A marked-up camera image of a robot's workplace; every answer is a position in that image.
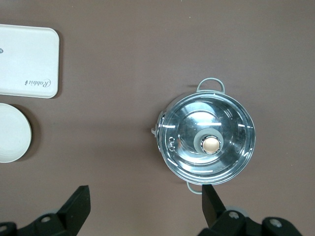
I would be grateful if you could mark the cream round plate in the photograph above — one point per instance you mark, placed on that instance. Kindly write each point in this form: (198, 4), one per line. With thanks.
(12, 132)

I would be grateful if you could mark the cream rectangular rabbit tray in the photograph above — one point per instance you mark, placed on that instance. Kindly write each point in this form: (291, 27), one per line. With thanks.
(27, 56)

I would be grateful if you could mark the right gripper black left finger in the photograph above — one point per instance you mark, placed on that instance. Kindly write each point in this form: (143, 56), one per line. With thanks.
(73, 211)

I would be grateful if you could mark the glass pot lid with knob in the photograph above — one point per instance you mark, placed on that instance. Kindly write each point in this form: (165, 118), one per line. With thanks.
(187, 127)

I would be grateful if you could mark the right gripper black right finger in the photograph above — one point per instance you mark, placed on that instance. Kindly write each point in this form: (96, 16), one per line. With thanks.
(214, 216)

